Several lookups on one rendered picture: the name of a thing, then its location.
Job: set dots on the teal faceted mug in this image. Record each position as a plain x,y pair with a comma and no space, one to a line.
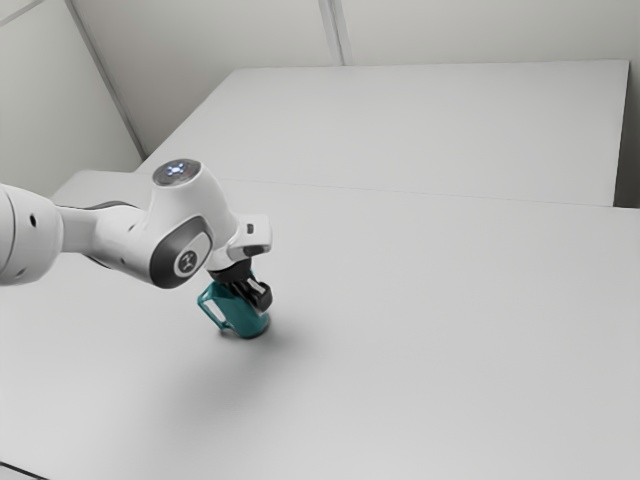
235,315

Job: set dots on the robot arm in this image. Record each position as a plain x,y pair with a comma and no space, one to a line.
125,230

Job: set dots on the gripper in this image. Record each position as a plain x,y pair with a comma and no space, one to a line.
245,285

